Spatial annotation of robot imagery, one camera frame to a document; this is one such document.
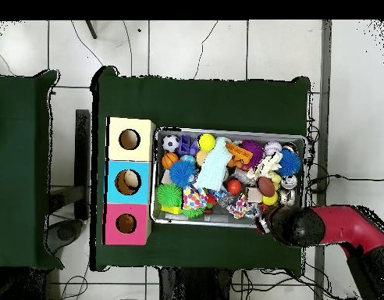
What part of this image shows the thin black floor cable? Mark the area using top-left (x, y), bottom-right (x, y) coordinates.
top-left (193, 20), bottom-right (219, 80)

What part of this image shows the purple spiky ball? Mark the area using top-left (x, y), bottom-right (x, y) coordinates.
top-left (240, 139), bottom-right (265, 168)

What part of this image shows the wooden box with three holes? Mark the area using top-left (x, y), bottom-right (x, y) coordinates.
top-left (101, 116), bottom-right (157, 246)

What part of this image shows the orange plastic block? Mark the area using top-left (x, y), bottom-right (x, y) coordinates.
top-left (225, 141), bottom-right (254, 169)

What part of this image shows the blue fuzzy ball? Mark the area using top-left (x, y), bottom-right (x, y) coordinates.
top-left (169, 159), bottom-right (197, 188)
top-left (276, 148), bottom-right (302, 178)

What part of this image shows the small orange basketball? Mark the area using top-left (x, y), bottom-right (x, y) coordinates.
top-left (161, 152), bottom-right (180, 170)

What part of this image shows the grey rounded base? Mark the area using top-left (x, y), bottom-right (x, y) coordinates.
top-left (46, 218), bottom-right (85, 254)

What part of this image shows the mint green knitted cloth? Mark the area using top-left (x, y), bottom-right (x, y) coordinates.
top-left (194, 137), bottom-right (233, 192)

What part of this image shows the white baseball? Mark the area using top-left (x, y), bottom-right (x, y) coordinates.
top-left (263, 141), bottom-right (283, 157)

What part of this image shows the black power cable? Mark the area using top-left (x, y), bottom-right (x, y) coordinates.
top-left (308, 173), bottom-right (384, 194)

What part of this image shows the brown toy football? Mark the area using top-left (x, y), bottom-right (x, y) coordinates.
top-left (256, 176), bottom-right (276, 198)

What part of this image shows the black and white soccer ball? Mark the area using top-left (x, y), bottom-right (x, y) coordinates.
top-left (162, 134), bottom-right (181, 153)

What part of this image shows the black stand with legs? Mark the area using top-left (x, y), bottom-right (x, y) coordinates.
top-left (84, 20), bottom-right (98, 41)

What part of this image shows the dark green table cloth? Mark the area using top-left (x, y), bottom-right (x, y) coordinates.
top-left (90, 65), bottom-right (311, 272)
top-left (0, 69), bottom-right (65, 270)

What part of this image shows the shallow clear mesh bin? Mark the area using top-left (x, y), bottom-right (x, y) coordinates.
top-left (149, 126), bottom-right (308, 229)

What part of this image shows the yellow ball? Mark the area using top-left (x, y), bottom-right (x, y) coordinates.
top-left (197, 133), bottom-right (217, 152)

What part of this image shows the multicoloured knotted fabric toy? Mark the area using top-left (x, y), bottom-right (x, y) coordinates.
top-left (226, 193), bottom-right (254, 220)

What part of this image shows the black upright panel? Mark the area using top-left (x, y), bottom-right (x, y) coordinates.
top-left (74, 109), bottom-right (91, 221)

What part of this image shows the green fuzzy ball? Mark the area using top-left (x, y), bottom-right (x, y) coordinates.
top-left (155, 182), bottom-right (183, 208)

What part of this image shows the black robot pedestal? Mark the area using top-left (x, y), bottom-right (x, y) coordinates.
top-left (158, 266), bottom-right (235, 300)

